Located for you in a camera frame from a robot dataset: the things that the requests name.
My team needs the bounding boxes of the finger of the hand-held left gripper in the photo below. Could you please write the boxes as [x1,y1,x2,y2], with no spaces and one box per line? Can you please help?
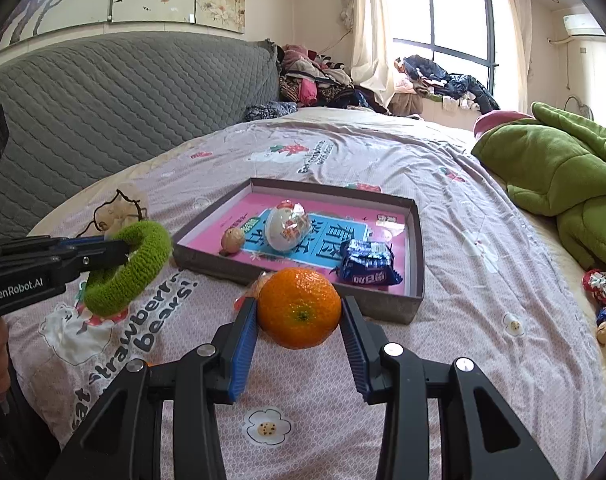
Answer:
[0,239,134,281]
[0,236,111,260]

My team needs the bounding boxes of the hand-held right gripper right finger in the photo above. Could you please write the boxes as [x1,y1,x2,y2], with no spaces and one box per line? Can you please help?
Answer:
[339,296,559,480]

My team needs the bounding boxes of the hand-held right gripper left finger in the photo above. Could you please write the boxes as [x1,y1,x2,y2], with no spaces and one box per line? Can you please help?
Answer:
[48,297,259,480]

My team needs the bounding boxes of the green knitted ring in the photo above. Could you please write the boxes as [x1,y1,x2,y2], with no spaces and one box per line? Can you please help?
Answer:
[83,220,174,317]

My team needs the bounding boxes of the grey cardboard box tray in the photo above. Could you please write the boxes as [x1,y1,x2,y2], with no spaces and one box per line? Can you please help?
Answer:
[172,177,425,325]

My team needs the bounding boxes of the large orange mandarin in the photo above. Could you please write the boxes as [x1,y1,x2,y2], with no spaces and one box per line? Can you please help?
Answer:
[257,267,343,350]

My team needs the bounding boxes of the blue snack packet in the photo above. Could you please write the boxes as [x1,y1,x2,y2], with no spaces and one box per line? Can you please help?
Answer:
[337,240,403,287]

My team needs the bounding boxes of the egg-shaped toy package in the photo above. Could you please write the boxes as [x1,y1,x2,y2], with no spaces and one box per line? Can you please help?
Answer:
[264,200,312,252]

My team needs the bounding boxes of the beige fluffy scrunchie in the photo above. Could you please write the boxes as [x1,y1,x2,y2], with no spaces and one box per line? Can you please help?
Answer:
[80,189,148,236]

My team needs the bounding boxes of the red wrapped snack package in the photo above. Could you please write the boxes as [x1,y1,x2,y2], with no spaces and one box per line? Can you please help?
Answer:
[235,272,274,311]

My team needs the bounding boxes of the pink and blue book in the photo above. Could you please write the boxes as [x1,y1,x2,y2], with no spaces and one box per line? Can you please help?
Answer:
[183,191,409,295]

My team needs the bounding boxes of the printed pink bed sheet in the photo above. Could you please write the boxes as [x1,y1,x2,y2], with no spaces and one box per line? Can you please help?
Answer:
[5,107,606,480]

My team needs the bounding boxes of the grey quilted headboard cover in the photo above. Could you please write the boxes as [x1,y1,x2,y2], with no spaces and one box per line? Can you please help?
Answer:
[0,31,280,241]

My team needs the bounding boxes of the dark patterned cloth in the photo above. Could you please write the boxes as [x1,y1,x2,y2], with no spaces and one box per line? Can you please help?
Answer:
[244,101,299,123]

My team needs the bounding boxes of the red wrapped candy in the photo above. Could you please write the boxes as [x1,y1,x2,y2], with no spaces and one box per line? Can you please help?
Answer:
[582,269,606,311]

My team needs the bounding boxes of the pink pillow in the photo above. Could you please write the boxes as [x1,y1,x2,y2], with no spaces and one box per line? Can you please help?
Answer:
[473,110,534,138]

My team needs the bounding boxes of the green fleece blanket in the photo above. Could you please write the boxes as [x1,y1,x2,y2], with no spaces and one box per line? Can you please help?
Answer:
[470,102,606,273]

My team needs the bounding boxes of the pile of mixed clothes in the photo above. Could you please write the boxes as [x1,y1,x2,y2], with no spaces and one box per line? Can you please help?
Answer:
[278,44,389,111]

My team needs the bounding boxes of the dark clothes on windowsill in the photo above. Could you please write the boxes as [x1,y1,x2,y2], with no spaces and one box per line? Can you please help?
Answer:
[394,55,501,113]

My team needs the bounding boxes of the cream curtain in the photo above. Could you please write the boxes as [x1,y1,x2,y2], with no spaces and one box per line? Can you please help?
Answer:
[338,0,396,93]
[498,0,534,116]

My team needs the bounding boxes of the white standing fan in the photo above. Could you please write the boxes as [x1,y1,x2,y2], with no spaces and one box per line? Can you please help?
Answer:
[566,95,595,121]

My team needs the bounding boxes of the black framed window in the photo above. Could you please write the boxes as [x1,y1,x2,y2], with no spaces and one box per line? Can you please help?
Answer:
[383,0,501,111]

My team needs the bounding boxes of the white air conditioner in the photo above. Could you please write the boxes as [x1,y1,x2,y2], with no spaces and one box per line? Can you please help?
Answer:
[563,10,606,38]

